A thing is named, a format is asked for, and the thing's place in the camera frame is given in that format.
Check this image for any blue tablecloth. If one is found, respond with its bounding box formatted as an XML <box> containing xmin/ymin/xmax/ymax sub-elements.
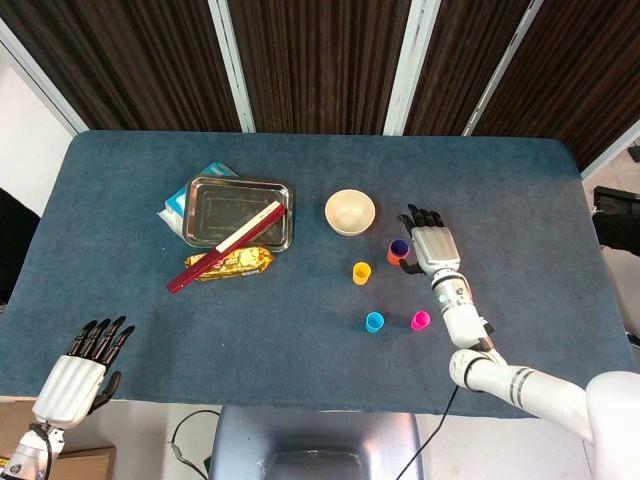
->
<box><xmin>0</xmin><ymin>129</ymin><xmax>640</xmax><ymax>419</ymax></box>

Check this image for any person in black trousers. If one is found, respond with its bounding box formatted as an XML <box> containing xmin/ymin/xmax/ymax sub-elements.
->
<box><xmin>592</xmin><ymin>209</ymin><xmax>640</xmax><ymax>252</ymax></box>

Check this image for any stainless steel tray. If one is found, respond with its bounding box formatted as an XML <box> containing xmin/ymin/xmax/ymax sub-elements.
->
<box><xmin>182</xmin><ymin>175</ymin><xmax>295</xmax><ymax>253</ymax></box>

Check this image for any orange cup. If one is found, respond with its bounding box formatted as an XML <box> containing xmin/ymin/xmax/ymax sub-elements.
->
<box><xmin>386</xmin><ymin>240</ymin><xmax>412</xmax><ymax>266</ymax></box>

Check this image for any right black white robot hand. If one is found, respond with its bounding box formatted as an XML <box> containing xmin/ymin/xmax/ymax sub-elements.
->
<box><xmin>397</xmin><ymin>203</ymin><xmax>462</xmax><ymax>277</ymax></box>

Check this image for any grey robot torso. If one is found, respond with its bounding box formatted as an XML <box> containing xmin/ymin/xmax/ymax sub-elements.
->
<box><xmin>208</xmin><ymin>404</ymin><xmax>425</xmax><ymax>480</ymax></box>

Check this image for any black floor cable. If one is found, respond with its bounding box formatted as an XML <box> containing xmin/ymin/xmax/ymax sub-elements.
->
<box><xmin>170</xmin><ymin>409</ymin><xmax>221</xmax><ymax>479</ymax></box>

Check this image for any blue white tissue pack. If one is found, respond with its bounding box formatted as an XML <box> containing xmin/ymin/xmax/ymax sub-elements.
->
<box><xmin>157</xmin><ymin>160</ymin><xmax>240</xmax><ymax>234</ymax></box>

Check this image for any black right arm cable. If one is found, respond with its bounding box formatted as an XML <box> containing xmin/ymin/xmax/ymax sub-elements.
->
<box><xmin>397</xmin><ymin>384</ymin><xmax>459</xmax><ymax>480</ymax></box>

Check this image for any person beside table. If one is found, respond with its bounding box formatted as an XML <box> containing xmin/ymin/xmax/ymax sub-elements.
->
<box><xmin>0</xmin><ymin>187</ymin><xmax>42</xmax><ymax>306</ymax></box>

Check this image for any cream bowl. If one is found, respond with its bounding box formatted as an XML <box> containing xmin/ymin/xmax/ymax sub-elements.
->
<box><xmin>324</xmin><ymin>188</ymin><xmax>377</xmax><ymax>237</ymax></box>

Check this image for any cardboard box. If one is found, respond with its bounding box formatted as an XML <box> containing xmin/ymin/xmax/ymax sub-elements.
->
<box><xmin>0</xmin><ymin>399</ymin><xmax>117</xmax><ymax>480</ymax></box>

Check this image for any golden snack packet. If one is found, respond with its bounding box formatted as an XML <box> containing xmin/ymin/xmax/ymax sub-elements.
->
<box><xmin>183</xmin><ymin>245</ymin><xmax>275</xmax><ymax>284</ymax></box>

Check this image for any dark brown slatted panel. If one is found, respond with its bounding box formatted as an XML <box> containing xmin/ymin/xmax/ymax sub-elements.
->
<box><xmin>402</xmin><ymin>0</ymin><xmax>532</xmax><ymax>137</ymax></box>
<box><xmin>227</xmin><ymin>0</ymin><xmax>414</xmax><ymax>135</ymax></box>
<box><xmin>0</xmin><ymin>0</ymin><xmax>242</xmax><ymax>133</ymax></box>
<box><xmin>471</xmin><ymin>0</ymin><xmax>640</xmax><ymax>172</ymax></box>

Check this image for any black flat floor object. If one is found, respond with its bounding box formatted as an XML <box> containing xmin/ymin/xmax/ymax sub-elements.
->
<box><xmin>593</xmin><ymin>185</ymin><xmax>640</xmax><ymax>214</ymax></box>

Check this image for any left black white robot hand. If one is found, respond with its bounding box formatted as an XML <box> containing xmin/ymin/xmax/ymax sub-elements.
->
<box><xmin>30</xmin><ymin>316</ymin><xmax>136</xmax><ymax>430</ymax></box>

